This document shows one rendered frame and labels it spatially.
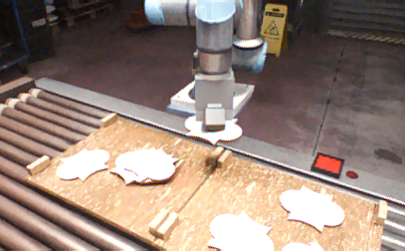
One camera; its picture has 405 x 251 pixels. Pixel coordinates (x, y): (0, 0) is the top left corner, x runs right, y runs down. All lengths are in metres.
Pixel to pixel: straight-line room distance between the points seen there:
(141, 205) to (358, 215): 0.50
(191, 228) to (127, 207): 0.16
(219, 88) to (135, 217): 0.34
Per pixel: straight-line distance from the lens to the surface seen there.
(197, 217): 0.78
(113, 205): 0.83
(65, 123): 1.22
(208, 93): 0.72
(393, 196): 0.98
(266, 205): 0.82
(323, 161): 1.00
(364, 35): 5.47
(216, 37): 0.67
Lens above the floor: 1.51
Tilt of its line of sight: 32 degrees down
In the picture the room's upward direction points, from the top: straight up
